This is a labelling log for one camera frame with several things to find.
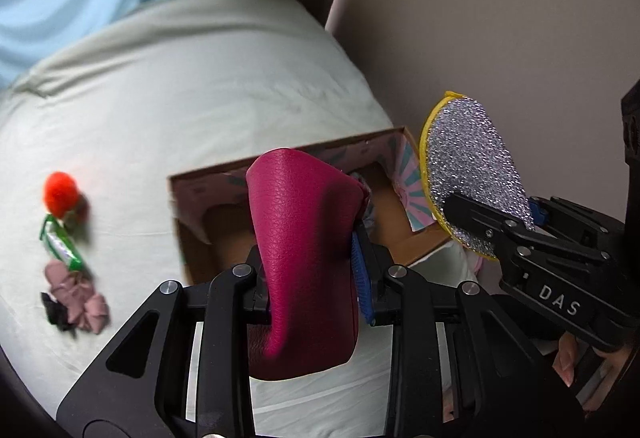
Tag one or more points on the magenta leather pouch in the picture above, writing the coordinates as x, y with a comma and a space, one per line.
305, 267

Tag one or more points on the orange fluffy pompom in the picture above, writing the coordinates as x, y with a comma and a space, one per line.
64, 200

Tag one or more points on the grey fluffy rolled towel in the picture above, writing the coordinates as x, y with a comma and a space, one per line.
368, 213

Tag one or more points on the silver yellow scrub sponge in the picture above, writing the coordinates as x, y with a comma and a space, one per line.
461, 151

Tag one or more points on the pale green bed cover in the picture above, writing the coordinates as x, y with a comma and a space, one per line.
176, 86

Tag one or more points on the open cardboard box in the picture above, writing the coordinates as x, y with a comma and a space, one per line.
212, 209

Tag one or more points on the person's right hand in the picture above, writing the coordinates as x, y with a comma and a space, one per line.
564, 365

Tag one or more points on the green wet wipes pack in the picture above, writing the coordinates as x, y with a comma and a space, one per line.
59, 244

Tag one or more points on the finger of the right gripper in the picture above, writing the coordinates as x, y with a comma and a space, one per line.
541, 209
486, 229

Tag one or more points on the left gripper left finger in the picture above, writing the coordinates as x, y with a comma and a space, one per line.
177, 368

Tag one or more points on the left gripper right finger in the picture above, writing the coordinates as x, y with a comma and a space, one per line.
461, 367

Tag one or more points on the pink fabric scrunchie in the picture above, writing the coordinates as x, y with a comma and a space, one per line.
72, 302

